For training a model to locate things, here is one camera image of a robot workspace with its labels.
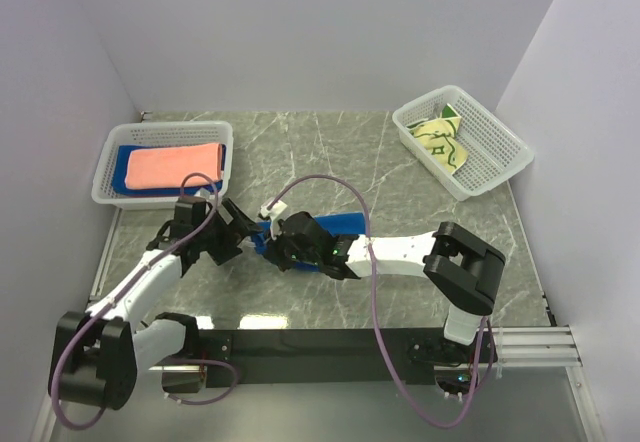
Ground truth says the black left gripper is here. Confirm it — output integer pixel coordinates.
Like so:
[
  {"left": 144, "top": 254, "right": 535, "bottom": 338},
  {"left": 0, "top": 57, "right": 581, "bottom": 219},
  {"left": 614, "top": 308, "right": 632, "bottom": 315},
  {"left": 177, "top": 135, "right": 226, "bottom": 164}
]
[{"left": 195, "top": 198, "right": 263, "bottom": 265}]

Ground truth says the blue towel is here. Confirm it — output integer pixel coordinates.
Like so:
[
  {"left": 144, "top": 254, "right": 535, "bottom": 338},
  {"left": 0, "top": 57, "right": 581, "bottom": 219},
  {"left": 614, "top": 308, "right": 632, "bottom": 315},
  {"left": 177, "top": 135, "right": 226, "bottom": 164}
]
[
  {"left": 251, "top": 213, "right": 365, "bottom": 273},
  {"left": 111, "top": 144, "right": 226, "bottom": 197}
]

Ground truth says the pink panda towel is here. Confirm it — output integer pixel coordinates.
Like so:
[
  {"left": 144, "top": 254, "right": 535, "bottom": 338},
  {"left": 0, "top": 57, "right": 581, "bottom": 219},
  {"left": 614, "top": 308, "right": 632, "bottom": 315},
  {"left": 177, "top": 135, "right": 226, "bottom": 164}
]
[{"left": 124, "top": 143, "right": 224, "bottom": 190}]

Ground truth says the green white towel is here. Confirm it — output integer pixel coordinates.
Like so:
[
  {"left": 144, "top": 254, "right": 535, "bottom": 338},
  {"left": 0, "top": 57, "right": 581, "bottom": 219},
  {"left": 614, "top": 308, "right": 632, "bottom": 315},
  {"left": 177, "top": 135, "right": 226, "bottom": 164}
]
[{"left": 407, "top": 104, "right": 469, "bottom": 175}]

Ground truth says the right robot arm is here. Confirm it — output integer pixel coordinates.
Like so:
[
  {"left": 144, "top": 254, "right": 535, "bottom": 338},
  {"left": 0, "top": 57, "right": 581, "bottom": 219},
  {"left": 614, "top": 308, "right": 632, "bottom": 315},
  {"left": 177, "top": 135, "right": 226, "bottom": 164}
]
[{"left": 263, "top": 212, "right": 506, "bottom": 361}]

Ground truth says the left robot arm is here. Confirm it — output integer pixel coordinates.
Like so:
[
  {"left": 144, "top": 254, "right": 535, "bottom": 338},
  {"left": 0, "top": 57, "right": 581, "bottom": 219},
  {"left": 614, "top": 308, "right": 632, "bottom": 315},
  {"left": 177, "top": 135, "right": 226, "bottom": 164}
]
[{"left": 48, "top": 196, "right": 262, "bottom": 410}]

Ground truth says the white plastic basket left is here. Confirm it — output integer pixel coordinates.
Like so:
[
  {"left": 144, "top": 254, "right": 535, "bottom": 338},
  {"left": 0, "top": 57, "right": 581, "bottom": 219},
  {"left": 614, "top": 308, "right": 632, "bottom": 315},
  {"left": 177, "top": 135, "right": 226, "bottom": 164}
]
[{"left": 91, "top": 121, "right": 234, "bottom": 210}]

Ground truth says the white plastic basket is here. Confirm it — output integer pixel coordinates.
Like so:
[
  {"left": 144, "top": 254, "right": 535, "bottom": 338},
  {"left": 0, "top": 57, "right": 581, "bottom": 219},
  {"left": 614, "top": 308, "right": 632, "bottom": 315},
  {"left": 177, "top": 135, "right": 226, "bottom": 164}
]
[
  {"left": 392, "top": 85, "right": 534, "bottom": 201},
  {"left": 91, "top": 121, "right": 234, "bottom": 210}
]

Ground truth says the black base bar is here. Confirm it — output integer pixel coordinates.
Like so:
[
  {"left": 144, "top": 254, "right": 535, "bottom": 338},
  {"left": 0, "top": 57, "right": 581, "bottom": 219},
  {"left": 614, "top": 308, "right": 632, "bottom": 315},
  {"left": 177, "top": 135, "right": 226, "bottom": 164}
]
[{"left": 193, "top": 328, "right": 474, "bottom": 385}]

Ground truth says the folded blue towel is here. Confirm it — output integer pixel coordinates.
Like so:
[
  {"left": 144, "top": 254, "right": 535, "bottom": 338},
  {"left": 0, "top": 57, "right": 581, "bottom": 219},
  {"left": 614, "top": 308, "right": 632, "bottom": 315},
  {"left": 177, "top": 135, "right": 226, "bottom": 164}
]
[{"left": 111, "top": 144, "right": 226, "bottom": 197}]

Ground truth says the white plastic basket right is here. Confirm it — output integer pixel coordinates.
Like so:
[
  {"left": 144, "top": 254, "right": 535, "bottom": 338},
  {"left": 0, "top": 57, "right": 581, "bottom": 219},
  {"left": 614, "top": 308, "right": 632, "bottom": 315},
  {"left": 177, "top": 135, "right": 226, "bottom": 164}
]
[{"left": 392, "top": 85, "right": 534, "bottom": 201}]

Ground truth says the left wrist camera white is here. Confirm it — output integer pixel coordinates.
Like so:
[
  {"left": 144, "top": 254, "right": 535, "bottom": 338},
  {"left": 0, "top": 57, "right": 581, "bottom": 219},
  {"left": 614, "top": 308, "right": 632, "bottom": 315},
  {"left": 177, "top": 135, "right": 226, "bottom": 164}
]
[{"left": 195, "top": 188, "right": 215, "bottom": 202}]

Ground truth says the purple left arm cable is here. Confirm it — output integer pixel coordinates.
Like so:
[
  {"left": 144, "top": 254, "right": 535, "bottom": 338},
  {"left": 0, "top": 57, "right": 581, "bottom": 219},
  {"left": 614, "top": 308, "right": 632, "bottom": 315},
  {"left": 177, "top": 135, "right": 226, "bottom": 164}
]
[{"left": 48, "top": 172, "right": 241, "bottom": 431}]

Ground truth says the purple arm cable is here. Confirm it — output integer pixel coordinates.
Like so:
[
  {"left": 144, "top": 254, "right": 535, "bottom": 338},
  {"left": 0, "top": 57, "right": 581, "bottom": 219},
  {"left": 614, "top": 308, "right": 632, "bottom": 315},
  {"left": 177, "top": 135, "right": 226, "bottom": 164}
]
[
  {"left": 48, "top": 172, "right": 241, "bottom": 431},
  {"left": 267, "top": 175, "right": 499, "bottom": 429}
]

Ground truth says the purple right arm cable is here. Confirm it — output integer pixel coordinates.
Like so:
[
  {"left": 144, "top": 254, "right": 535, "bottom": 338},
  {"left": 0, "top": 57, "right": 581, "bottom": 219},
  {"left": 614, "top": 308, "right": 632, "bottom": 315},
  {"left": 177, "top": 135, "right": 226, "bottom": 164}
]
[{"left": 267, "top": 175, "right": 499, "bottom": 429}]

